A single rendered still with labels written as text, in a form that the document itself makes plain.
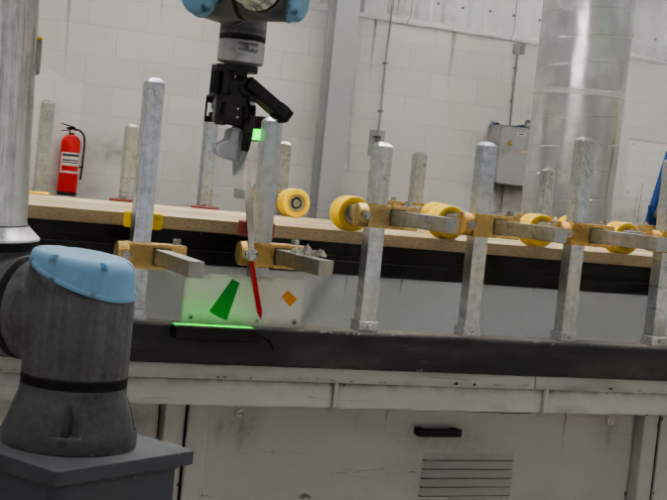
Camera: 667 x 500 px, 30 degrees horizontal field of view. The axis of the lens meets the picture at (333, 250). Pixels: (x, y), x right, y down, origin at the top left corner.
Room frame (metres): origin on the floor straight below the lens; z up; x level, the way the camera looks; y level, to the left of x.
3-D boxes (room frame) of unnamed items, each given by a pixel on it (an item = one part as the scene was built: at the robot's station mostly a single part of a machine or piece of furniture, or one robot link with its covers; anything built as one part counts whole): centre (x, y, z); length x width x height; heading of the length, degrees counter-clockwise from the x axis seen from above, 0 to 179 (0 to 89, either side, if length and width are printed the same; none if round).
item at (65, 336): (1.76, 0.36, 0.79); 0.17 x 0.15 x 0.18; 64
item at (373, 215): (2.64, -0.10, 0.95); 0.13 x 0.06 x 0.05; 113
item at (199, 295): (2.50, 0.17, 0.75); 0.26 x 0.01 x 0.10; 113
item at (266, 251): (2.55, 0.13, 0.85); 0.13 x 0.06 x 0.05; 113
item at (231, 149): (2.41, 0.21, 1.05); 0.06 x 0.03 x 0.09; 113
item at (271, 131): (2.54, 0.15, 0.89); 0.03 x 0.03 x 0.48; 23
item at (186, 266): (2.41, 0.32, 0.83); 0.43 x 0.03 x 0.04; 23
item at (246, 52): (2.42, 0.21, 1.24); 0.10 x 0.09 x 0.05; 23
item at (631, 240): (2.83, -0.58, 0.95); 0.50 x 0.04 x 0.04; 23
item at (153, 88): (2.44, 0.38, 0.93); 0.03 x 0.03 x 0.48; 23
